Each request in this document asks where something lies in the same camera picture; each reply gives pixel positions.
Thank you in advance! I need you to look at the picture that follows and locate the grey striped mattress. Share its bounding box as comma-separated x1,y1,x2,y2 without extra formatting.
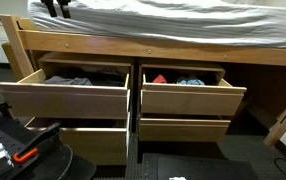
27,0,286,49

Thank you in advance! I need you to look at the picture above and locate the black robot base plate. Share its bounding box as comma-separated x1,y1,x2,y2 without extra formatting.
0,103,97,180

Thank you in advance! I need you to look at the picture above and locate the blue cloth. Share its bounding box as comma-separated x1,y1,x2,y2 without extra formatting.
176,78,205,85

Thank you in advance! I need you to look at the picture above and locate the red cloth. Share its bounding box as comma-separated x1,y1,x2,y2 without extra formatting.
153,75,167,84

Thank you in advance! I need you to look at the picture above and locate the wooden bed frame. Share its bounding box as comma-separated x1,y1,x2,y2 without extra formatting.
0,15,286,145

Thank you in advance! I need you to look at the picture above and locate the white sticker on box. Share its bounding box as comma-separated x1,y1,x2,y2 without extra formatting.
169,177,187,180

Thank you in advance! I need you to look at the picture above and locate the orange handled clamp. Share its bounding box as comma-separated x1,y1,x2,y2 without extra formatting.
13,123,61,164

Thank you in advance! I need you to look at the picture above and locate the grey garment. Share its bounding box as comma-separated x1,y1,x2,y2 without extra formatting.
44,76,92,86

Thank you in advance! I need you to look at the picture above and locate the black box on floor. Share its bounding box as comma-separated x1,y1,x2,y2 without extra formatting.
142,153,259,180

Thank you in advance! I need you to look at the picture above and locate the wooden drawer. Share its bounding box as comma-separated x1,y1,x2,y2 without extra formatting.
0,69,130,119
25,118,129,166
139,118,231,142
141,75,247,116

